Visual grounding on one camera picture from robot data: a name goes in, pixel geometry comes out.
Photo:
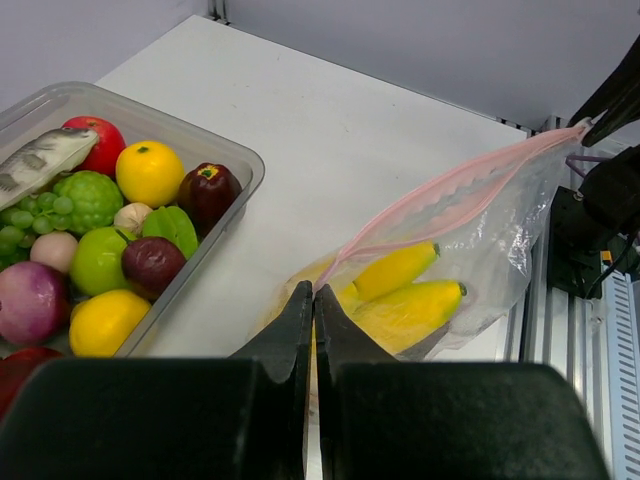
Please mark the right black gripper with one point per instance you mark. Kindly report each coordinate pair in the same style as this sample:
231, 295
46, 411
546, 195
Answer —
610, 191

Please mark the clear zip top bag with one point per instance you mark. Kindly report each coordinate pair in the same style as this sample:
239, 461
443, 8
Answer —
485, 215

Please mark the yellow toy banana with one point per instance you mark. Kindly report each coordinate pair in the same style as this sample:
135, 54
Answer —
390, 305

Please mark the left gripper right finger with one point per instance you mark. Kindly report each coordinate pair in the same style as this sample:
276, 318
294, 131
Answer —
381, 418

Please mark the yellow toy lemon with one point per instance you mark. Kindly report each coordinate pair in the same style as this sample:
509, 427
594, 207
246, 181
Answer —
100, 325

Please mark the aluminium mounting rail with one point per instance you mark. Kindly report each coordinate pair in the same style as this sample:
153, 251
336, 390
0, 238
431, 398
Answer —
568, 334

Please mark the green toy grapes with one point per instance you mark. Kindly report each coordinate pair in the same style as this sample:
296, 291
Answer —
32, 217

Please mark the green toy custard apple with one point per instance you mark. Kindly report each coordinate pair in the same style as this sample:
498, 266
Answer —
96, 199

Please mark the red toy tomato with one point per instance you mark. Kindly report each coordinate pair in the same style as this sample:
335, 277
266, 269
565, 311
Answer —
104, 155

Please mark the purple toy onion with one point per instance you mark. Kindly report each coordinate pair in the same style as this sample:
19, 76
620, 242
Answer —
35, 303

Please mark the white slotted cable duct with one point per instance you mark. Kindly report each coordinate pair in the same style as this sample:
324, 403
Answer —
623, 374

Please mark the grey toy fish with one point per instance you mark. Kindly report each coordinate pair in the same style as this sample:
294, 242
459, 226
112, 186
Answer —
37, 162

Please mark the green toy pear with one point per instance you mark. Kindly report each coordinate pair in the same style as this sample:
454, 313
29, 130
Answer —
96, 265

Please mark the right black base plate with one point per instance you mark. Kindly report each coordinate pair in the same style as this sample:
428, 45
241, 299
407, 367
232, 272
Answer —
575, 245

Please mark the clear plastic food container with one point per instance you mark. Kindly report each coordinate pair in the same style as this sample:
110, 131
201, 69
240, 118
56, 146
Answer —
181, 321

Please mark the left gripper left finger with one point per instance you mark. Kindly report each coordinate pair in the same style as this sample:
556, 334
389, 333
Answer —
240, 417

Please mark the orange toy citrus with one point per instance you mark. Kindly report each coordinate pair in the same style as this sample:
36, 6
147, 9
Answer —
149, 172

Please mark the beige toy garlic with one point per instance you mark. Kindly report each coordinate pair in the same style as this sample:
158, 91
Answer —
131, 217

